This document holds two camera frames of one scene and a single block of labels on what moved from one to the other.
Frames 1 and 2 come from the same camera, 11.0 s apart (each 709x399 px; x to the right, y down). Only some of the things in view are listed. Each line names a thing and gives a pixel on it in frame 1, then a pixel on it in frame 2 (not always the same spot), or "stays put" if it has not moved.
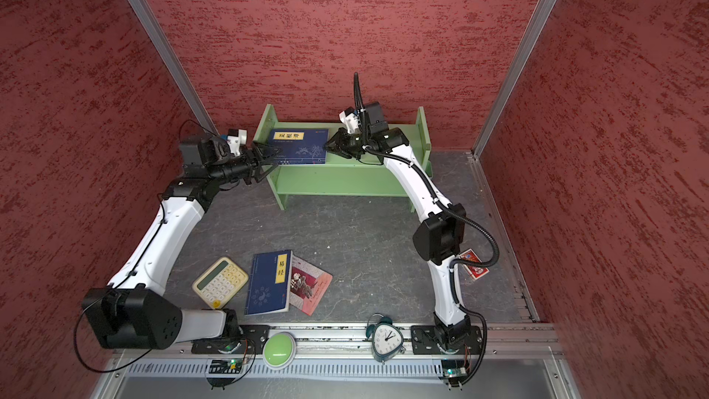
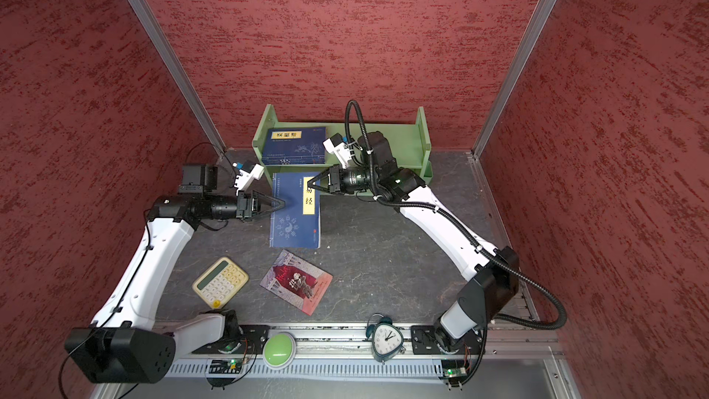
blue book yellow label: x=301 y=146 stays put
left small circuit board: x=223 y=367 stays put
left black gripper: x=255 y=164 → x=248 y=203
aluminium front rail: x=336 y=340 stays put
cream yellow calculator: x=220 y=284 stays put
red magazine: x=308 y=284 stays put
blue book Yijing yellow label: x=269 y=289 → x=296 y=224
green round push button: x=279 y=350 stays put
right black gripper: x=342 y=145 → x=339 y=176
